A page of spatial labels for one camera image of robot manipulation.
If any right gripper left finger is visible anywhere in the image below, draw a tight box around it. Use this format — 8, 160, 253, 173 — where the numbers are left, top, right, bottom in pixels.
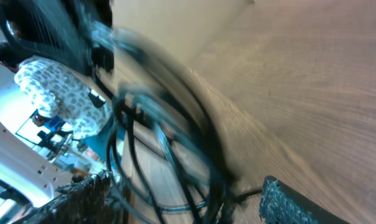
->
16, 170, 126, 224

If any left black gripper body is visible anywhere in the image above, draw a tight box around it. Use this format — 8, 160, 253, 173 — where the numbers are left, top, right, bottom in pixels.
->
0, 0, 115, 76

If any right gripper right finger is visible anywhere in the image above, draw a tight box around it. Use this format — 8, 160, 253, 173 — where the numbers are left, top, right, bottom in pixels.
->
259, 175, 348, 224

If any thin black multi-head cable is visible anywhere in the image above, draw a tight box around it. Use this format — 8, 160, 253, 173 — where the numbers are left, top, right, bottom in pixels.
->
105, 102, 263, 224

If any thick black USB cable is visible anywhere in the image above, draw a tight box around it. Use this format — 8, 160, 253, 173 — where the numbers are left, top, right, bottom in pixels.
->
91, 21, 242, 224

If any person in patterned shirt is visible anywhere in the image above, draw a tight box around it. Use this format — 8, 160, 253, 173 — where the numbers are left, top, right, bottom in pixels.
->
0, 41, 112, 142

